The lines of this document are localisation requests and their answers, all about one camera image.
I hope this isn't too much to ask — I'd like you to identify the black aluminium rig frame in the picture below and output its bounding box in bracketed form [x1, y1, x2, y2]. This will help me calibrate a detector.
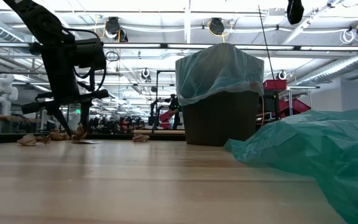
[155, 68, 177, 129]

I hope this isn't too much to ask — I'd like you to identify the red container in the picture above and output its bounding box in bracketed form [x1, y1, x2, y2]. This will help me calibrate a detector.
[159, 108, 178, 129]

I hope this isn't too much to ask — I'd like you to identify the white paper sheet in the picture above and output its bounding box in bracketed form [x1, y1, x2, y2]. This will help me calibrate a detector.
[71, 139, 103, 145]

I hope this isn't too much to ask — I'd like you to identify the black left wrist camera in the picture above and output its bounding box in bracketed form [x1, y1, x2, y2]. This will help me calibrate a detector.
[73, 38, 108, 72]

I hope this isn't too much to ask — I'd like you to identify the small brown paper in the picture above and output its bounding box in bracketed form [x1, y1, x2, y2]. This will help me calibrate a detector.
[132, 133, 150, 143]

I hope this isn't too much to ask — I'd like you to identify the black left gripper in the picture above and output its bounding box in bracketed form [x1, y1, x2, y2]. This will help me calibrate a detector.
[21, 71, 110, 137]

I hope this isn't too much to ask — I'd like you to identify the silver ventilation duct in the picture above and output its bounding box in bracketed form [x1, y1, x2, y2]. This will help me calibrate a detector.
[293, 50, 358, 86]

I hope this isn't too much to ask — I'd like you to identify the red storage bin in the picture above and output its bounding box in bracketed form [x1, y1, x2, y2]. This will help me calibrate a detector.
[278, 98, 311, 116]
[262, 79, 288, 91]

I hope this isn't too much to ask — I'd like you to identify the white robot figure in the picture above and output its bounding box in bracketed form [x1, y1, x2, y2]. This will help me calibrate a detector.
[0, 73, 19, 116]

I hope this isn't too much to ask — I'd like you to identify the thin black cable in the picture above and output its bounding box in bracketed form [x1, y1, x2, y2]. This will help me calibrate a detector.
[257, 4, 275, 82]

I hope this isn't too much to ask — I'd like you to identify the light blue trash bag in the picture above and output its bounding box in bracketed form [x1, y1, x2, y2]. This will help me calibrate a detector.
[175, 42, 265, 107]

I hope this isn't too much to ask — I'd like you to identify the long overhead light bar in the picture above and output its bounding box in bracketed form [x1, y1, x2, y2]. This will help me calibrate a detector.
[0, 42, 358, 51]

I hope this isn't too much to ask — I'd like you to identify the wooden table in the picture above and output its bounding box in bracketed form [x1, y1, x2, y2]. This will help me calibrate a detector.
[132, 129, 186, 136]

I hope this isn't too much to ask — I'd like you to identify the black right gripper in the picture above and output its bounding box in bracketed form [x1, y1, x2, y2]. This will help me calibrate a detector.
[286, 0, 305, 26]

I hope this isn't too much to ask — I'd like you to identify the teal trash bag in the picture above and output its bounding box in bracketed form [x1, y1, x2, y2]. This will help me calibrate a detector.
[224, 108, 358, 224]

